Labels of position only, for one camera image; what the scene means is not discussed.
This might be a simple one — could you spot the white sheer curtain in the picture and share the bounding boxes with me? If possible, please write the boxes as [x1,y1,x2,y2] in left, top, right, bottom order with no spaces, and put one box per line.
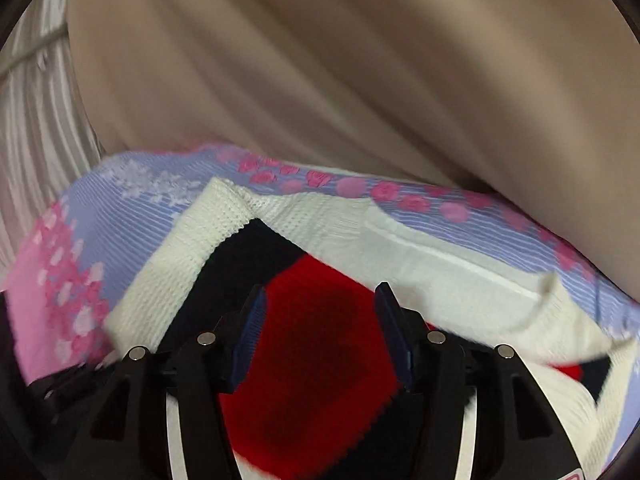
[0,0,106,281]

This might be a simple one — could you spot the white red navy knit sweater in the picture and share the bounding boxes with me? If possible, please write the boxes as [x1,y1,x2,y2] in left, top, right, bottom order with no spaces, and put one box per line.
[107,176,640,480]

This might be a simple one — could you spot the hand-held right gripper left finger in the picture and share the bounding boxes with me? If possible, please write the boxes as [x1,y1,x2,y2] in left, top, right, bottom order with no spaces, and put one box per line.
[65,284,268,480]

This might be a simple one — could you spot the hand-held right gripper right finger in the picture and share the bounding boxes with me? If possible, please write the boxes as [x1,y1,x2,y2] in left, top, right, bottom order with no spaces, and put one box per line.
[374,281,586,480]

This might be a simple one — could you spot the beige curtain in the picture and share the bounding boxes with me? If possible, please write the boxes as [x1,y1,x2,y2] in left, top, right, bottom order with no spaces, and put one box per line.
[65,0,640,306]

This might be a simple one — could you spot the pink blue floral bedsheet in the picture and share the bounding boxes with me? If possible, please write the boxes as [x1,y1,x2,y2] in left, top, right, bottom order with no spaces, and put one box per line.
[0,142,640,386]

